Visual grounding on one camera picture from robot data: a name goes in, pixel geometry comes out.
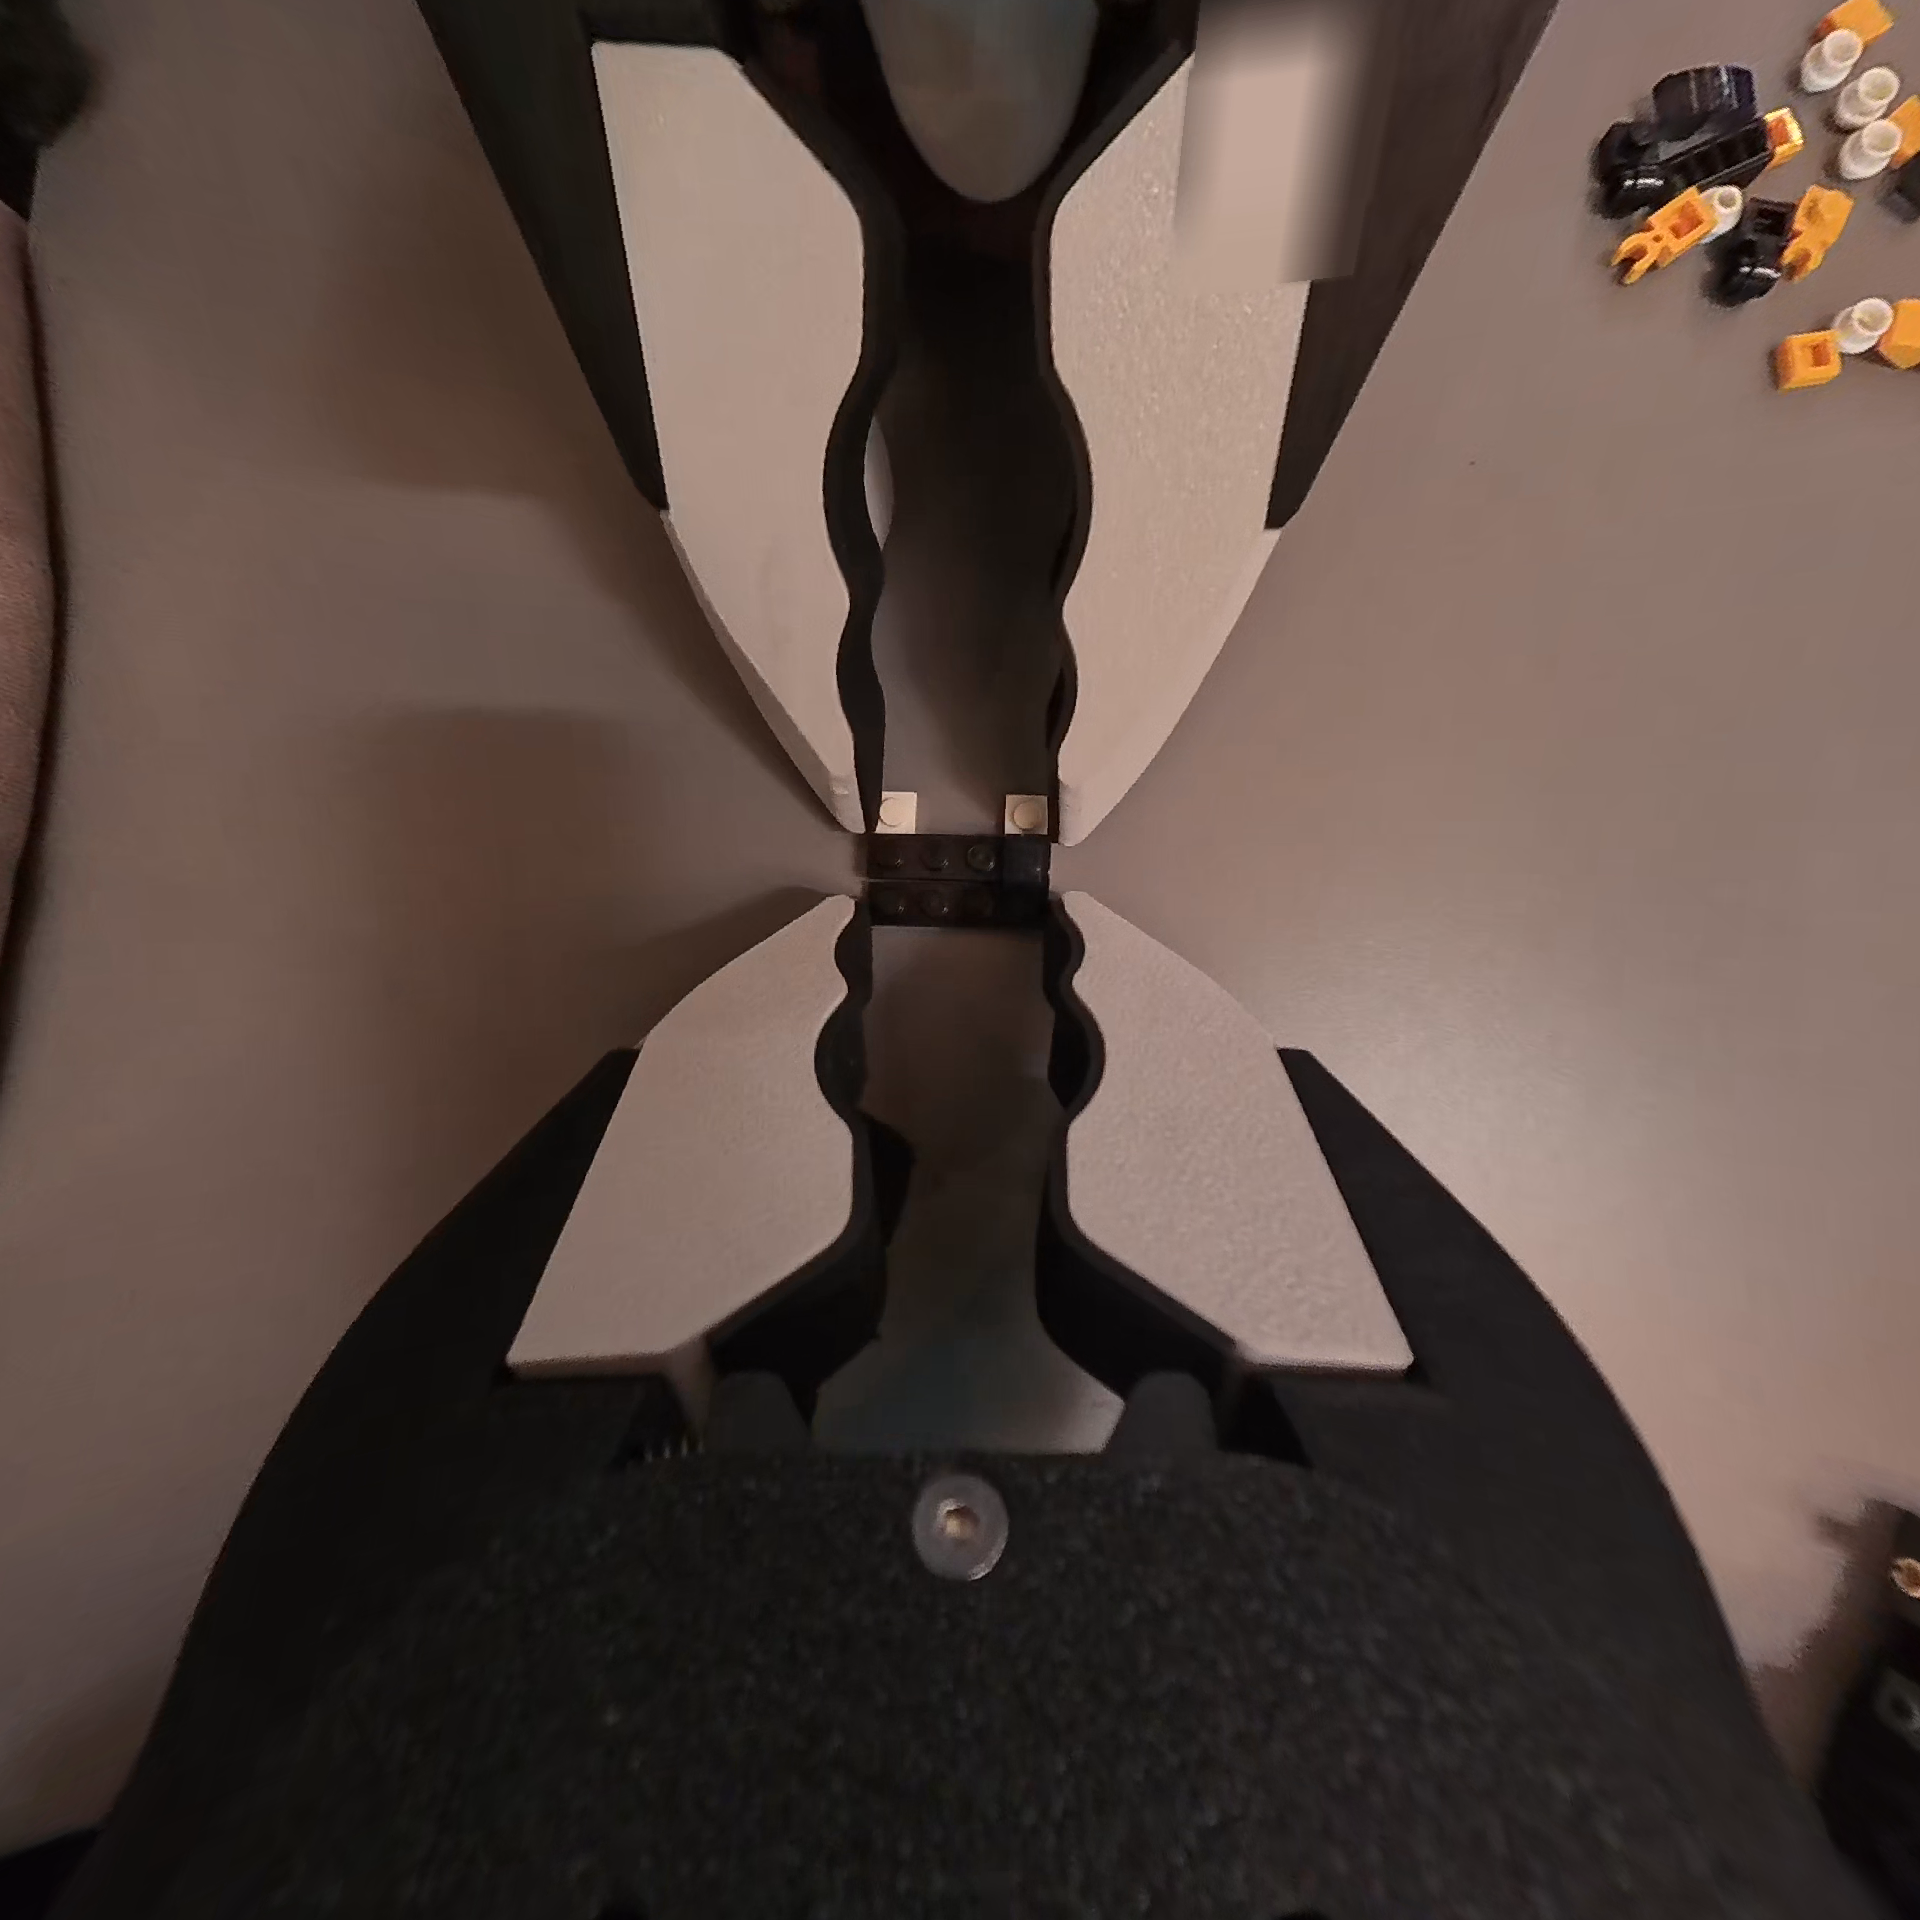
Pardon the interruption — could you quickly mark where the dark fleece jacket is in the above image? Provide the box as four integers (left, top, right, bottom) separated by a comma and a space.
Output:
0, 0, 96, 213

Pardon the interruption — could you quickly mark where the partly built lego car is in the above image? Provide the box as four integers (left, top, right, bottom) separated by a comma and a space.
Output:
1813, 1497, 1920, 1854

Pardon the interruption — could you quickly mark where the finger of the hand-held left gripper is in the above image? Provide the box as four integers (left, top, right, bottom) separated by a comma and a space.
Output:
1035, 58, 1316, 852
589, 41, 902, 837

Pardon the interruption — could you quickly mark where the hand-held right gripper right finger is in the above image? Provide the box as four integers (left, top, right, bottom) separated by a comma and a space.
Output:
1035, 888, 1416, 1383

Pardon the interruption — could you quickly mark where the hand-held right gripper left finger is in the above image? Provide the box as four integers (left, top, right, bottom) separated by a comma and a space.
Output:
507, 896, 886, 1377

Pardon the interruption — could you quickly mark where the pile of small lego pieces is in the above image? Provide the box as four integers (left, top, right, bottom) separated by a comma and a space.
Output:
1591, 0, 1920, 394

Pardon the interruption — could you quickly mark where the black plate with white studs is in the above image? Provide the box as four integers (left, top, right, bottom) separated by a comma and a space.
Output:
861, 791, 1060, 888

